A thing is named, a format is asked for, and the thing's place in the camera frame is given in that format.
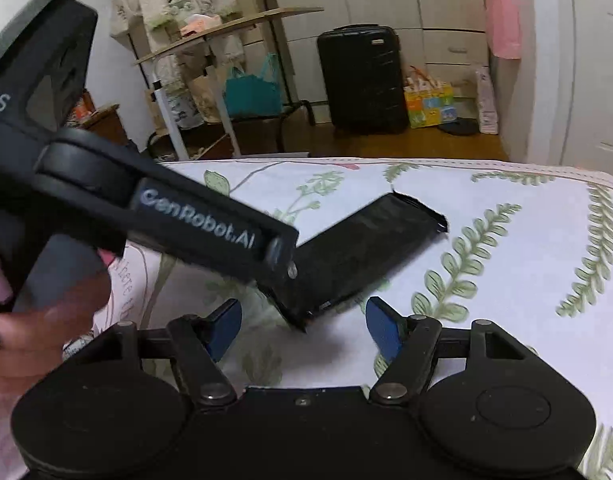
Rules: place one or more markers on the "brown paper bag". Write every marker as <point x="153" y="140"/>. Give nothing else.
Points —
<point x="156" y="107"/>
<point x="201" y="95"/>

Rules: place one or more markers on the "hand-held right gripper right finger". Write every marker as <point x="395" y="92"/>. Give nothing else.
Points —
<point x="384" y="330"/>

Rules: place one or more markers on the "white door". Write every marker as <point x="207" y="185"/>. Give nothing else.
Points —
<point x="606" y="70"/>

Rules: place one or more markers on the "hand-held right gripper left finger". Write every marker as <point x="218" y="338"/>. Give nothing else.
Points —
<point x="225" y="327"/>

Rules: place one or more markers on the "black snack packet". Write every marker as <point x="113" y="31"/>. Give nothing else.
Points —
<point x="356" y="255"/>

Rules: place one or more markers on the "black metal frame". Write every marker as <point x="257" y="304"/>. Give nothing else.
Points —
<point x="296" y="110"/>

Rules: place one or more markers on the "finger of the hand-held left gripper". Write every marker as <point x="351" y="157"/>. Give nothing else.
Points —
<point x="211" y="227"/>

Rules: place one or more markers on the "black suitcase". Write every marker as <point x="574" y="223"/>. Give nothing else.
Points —
<point x="361" y="80"/>

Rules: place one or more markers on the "white folding table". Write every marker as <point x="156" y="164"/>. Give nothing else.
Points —
<point x="226" y="30"/>

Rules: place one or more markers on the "canvas tote bag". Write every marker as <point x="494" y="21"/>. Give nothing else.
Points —
<point x="124" y="10"/>

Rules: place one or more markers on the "person's left hand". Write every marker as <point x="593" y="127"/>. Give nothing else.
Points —
<point x="36" y="332"/>

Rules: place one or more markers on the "black round base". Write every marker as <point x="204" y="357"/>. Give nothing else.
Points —
<point x="459" y="126"/>

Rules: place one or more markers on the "pink hanging bag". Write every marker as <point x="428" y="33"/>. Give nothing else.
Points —
<point x="503" y="25"/>

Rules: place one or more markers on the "teal shopping bag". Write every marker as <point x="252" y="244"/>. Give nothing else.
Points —
<point x="251" y="90"/>

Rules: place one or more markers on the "floral bedsheet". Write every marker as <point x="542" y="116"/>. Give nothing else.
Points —
<point x="486" y="270"/>

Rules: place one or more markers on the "white wardrobe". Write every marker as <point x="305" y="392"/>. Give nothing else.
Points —
<point x="436" y="10"/>

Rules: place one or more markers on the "wooden cabinet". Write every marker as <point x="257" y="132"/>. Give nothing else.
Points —
<point x="106" y="122"/>

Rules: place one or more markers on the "colourful patterned box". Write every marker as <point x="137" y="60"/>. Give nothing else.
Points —
<point x="429" y="102"/>

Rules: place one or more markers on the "white plastic bag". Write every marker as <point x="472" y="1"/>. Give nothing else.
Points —
<point x="486" y="100"/>

